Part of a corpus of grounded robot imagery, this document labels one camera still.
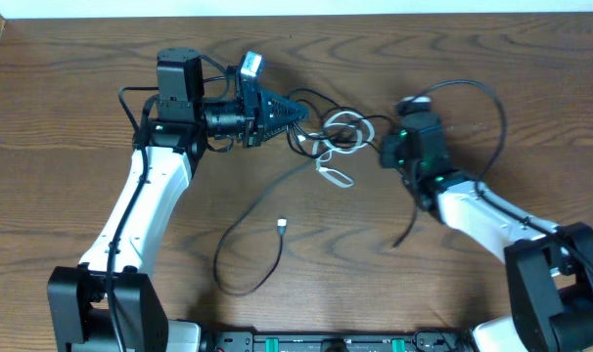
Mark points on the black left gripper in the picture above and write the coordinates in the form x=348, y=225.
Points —
x=250, y=115

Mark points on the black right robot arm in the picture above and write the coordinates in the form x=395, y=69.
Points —
x=549, y=267

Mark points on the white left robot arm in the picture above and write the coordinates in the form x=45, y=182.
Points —
x=107, y=302

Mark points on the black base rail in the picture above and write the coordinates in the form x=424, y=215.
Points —
x=428, y=340

